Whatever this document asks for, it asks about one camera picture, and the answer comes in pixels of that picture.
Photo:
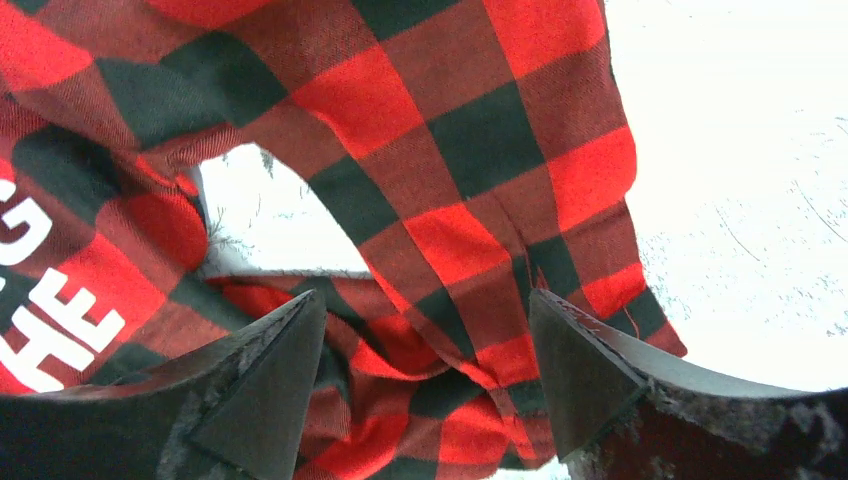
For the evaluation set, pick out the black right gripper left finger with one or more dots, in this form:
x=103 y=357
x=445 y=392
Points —
x=232 y=409

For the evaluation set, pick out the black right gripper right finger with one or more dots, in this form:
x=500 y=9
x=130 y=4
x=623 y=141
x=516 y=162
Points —
x=620 y=408

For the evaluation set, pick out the red black plaid shirt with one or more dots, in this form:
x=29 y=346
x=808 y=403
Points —
x=470 y=150

